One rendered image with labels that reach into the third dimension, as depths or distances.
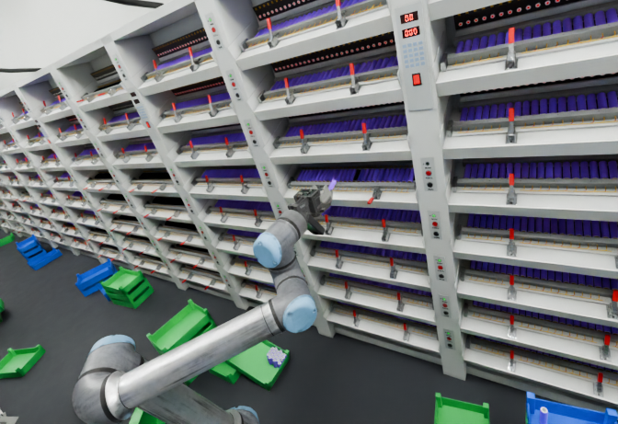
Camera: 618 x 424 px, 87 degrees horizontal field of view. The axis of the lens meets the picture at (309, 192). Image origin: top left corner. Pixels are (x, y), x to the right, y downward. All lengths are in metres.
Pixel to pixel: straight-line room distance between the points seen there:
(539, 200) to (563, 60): 0.40
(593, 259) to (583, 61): 0.59
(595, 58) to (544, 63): 0.09
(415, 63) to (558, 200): 0.57
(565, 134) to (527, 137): 0.08
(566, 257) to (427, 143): 0.55
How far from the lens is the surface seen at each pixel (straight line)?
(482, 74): 1.01
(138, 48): 1.96
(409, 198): 1.22
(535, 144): 1.06
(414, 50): 1.01
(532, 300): 1.42
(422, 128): 1.07
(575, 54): 1.02
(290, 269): 0.96
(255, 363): 2.07
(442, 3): 0.99
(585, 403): 1.84
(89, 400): 1.06
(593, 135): 1.08
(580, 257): 1.29
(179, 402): 1.28
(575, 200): 1.18
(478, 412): 1.79
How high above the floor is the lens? 1.57
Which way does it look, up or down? 25 degrees down
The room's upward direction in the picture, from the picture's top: 17 degrees counter-clockwise
